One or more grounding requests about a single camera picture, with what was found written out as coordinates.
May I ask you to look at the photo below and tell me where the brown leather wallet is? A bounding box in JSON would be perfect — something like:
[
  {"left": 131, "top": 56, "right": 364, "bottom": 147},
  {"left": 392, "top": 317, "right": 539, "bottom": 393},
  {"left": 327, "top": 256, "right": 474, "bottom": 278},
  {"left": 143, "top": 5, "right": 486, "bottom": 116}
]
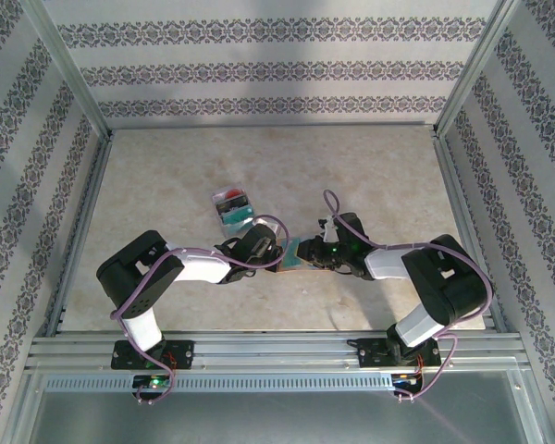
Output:
[{"left": 277, "top": 240, "right": 334, "bottom": 276}]

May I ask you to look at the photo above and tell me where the clear acrylic card box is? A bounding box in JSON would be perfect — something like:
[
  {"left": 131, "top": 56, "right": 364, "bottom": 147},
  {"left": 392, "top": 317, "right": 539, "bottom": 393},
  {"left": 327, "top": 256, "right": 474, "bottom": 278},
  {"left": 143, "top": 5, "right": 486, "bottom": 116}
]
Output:
[{"left": 211, "top": 184, "right": 260, "bottom": 240}]

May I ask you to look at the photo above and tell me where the black card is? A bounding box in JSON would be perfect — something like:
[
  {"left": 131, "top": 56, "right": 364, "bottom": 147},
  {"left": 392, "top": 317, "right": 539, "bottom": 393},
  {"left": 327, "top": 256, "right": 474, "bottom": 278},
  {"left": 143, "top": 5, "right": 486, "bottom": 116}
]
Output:
[{"left": 217, "top": 196, "right": 251, "bottom": 212}]

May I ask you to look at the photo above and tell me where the small controller board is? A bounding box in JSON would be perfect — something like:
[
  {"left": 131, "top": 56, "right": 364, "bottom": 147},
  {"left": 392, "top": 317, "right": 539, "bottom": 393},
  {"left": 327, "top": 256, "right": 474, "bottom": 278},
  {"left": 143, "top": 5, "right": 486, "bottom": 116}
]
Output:
[
  {"left": 391, "top": 372, "right": 425, "bottom": 389},
  {"left": 132, "top": 375, "right": 173, "bottom": 392}
]

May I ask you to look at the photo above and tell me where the grey sheet metal shelf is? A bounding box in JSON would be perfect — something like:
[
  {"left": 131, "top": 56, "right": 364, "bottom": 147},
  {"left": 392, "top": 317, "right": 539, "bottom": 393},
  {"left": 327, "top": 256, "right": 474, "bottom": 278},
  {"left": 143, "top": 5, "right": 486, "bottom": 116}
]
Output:
[{"left": 2, "top": 367, "right": 551, "bottom": 444}]

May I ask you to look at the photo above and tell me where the purple cable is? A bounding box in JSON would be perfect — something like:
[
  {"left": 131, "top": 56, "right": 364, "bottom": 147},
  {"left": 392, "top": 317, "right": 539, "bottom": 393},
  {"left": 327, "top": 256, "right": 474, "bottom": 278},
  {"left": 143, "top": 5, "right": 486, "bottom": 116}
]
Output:
[
  {"left": 322, "top": 189, "right": 494, "bottom": 403},
  {"left": 110, "top": 213, "right": 288, "bottom": 406}
]

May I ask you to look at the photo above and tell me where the aluminium mounting rail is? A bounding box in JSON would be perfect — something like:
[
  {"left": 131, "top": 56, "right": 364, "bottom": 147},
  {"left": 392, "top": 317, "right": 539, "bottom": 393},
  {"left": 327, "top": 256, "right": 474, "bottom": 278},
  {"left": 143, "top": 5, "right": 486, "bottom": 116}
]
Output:
[{"left": 25, "top": 328, "right": 531, "bottom": 372}]

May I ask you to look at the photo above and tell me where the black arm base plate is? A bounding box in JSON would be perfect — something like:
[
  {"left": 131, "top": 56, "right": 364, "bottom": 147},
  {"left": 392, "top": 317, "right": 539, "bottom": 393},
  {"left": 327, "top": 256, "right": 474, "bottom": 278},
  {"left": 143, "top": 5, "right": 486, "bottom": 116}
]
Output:
[
  {"left": 110, "top": 339, "right": 195, "bottom": 370},
  {"left": 358, "top": 337, "right": 441, "bottom": 370}
]

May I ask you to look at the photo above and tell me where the aluminium side rail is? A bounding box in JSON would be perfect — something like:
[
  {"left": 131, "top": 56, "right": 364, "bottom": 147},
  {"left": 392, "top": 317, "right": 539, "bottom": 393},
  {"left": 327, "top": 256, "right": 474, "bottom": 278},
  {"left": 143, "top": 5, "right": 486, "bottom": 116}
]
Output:
[
  {"left": 43, "top": 131, "right": 117, "bottom": 338},
  {"left": 430, "top": 129, "right": 512, "bottom": 335}
]

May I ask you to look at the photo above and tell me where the aluminium back rail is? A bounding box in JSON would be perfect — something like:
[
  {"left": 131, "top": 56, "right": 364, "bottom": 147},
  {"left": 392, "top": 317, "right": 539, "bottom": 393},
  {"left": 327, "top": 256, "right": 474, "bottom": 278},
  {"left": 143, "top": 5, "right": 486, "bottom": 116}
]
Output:
[{"left": 106, "top": 120, "right": 440, "bottom": 133}]

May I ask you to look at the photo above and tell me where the perforated metal cable tray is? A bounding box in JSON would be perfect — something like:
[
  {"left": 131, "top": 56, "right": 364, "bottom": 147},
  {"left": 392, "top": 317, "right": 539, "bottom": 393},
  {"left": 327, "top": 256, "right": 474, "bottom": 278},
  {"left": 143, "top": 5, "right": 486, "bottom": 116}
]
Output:
[{"left": 43, "top": 372, "right": 395, "bottom": 394}]

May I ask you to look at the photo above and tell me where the aluminium frame post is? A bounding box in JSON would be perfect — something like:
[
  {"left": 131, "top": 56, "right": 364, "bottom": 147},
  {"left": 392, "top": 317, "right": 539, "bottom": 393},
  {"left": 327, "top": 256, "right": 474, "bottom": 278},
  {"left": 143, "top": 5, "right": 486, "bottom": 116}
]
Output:
[
  {"left": 20, "top": 0, "right": 115, "bottom": 140},
  {"left": 436, "top": 0, "right": 524, "bottom": 138}
]

